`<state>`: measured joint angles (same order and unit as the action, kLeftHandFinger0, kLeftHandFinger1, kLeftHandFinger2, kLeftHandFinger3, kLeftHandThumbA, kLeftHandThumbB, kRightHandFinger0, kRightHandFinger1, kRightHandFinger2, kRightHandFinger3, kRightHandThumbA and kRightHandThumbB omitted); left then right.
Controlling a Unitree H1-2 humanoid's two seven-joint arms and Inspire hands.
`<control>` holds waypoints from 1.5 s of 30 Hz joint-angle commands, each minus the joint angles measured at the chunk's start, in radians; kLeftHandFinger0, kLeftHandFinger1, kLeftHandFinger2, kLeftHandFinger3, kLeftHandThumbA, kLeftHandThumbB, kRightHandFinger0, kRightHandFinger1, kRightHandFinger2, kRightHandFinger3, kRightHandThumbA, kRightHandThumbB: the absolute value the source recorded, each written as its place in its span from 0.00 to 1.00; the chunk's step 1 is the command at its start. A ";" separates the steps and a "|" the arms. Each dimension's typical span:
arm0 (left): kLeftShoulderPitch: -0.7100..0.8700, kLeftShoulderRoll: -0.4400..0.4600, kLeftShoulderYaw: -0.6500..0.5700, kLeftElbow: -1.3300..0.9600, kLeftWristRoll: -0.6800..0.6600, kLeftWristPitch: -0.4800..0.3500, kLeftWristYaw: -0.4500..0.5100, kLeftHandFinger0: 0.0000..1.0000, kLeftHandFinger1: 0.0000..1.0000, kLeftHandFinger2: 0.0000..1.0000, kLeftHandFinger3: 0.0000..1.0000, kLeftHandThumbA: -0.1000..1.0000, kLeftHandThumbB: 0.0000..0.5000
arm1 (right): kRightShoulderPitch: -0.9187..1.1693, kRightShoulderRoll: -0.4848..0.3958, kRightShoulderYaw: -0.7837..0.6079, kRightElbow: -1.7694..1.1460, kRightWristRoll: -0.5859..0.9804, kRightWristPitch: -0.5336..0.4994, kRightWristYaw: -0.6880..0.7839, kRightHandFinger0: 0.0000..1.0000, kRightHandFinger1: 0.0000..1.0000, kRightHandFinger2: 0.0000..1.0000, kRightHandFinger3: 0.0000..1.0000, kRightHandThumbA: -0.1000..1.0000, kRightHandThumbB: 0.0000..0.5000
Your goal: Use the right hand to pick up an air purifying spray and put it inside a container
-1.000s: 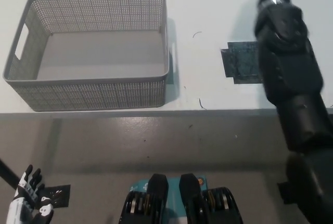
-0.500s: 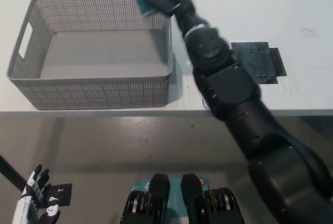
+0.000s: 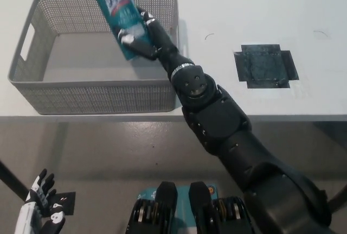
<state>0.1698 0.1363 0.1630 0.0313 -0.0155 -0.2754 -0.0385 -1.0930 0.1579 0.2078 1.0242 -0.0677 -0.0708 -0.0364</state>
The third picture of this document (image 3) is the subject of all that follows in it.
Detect black table leg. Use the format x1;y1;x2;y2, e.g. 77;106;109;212
0;160;29;200
326;186;347;212

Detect robot body black teal blocks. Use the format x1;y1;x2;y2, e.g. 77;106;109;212
126;181;254;234

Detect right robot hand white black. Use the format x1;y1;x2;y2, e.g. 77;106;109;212
118;7;194;75

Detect grey perforated plastic basket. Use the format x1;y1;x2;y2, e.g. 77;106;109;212
7;0;188;116

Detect black tape patch on table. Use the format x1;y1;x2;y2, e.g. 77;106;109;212
233;44;300;90

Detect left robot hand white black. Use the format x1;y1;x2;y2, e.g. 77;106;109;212
16;168;66;234

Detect black floor tape patch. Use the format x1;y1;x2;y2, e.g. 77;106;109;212
50;191;76;216

